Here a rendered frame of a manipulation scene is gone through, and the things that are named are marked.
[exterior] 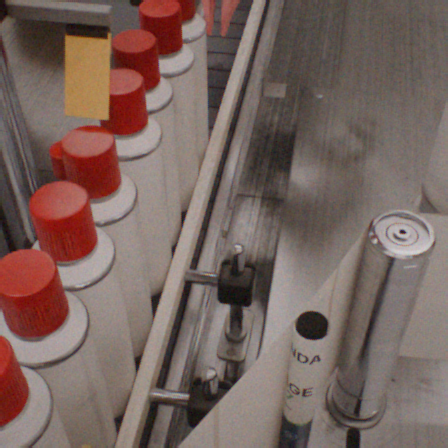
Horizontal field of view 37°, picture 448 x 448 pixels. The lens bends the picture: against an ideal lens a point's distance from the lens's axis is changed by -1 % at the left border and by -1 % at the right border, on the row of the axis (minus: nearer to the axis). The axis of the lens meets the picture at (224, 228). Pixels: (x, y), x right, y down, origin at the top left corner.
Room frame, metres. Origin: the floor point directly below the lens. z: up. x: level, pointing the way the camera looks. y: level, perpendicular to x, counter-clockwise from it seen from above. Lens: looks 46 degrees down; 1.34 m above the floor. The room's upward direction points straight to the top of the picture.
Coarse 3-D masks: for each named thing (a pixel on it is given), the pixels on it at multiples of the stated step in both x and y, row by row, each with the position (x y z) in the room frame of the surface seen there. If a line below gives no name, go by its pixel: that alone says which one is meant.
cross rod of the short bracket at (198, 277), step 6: (186, 270) 0.37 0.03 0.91; (192, 270) 0.37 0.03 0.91; (198, 270) 0.37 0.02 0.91; (186, 276) 0.36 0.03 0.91; (192, 276) 0.36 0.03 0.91; (198, 276) 0.36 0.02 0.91; (204, 276) 0.36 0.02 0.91; (210, 276) 0.36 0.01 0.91; (216, 276) 0.36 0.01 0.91; (186, 282) 0.36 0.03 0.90; (192, 282) 0.36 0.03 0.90; (198, 282) 0.36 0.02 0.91; (204, 282) 0.36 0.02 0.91; (210, 282) 0.36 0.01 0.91; (216, 282) 0.35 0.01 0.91
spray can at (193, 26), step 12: (180, 0) 0.52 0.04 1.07; (192, 0) 0.53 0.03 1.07; (192, 12) 0.53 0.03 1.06; (192, 24) 0.52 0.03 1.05; (204, 24) 0.53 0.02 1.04; (192, 36) 0.51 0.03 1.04; (204, 36) 0.53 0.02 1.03; (192, 48) 0.51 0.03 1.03; (204, 48) 0.53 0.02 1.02; (204, 60) 0.53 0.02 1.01; (204, 72) 0.52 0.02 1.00; (204, 84) 0.52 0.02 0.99; (204, 96) 0.52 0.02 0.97; (204, 108) 0.52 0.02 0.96; (204, 120) 0.52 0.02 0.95; (204, 132) 0.52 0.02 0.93; (204, 144) 0.52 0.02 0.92; (204, 156) 0.52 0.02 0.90
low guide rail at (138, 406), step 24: (264, 0) 0.84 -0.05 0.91; (240, 48) 0.70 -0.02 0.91; (240, 72) 0.65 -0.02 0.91; (216, 120) 0.56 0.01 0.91; (216, 144) 0.53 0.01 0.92; (216, 168) 0.50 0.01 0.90; (192, 216) 0.42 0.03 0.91; (192, 240) 0.40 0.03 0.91; (168, 288) 0.34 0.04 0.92; (168, 312) 0.32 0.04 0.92; (168, 336) 0.31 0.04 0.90; (144, 360) 0.27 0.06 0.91; (144, 384) 0.25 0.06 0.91; (144, 408) 0.24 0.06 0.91; (120, 432) 0.22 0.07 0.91
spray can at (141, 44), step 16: (128, 32) 0.44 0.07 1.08; (144, 32) 0.44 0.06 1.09; (112, 48) 0.43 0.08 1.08; (128, 48) 0.42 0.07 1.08; (144, 48) 0.42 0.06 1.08; (128, 64) 0.42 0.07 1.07; (144, 64) 0.42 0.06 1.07; (144, 80) 0.42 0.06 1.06; (160, 80) 0.44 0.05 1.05; (160, 96) 0.42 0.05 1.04; (160, 112) 0.41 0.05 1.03; (176, 160) 0.43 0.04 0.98; (176, 176) 0.43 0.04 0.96; (176, 192) 0.42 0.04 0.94; (176, 208) 0.42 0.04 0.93; (176, 224) 0.42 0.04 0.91; (176, 240) 0.42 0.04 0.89
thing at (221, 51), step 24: (216, 0) 0.89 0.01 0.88; (216, 24) 0.82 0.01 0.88; (240, 24) 0.83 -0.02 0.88; (216, 48) 0.76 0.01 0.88; (216, 72) 0.71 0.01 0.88; (216, 96) 0.66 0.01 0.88; (240, 96) 0.66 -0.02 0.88; (216, 192) 0.52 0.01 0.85; (192, 264) 0.40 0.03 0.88; (168, 360) 0.30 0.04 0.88; (144, 432) 0.24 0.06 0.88
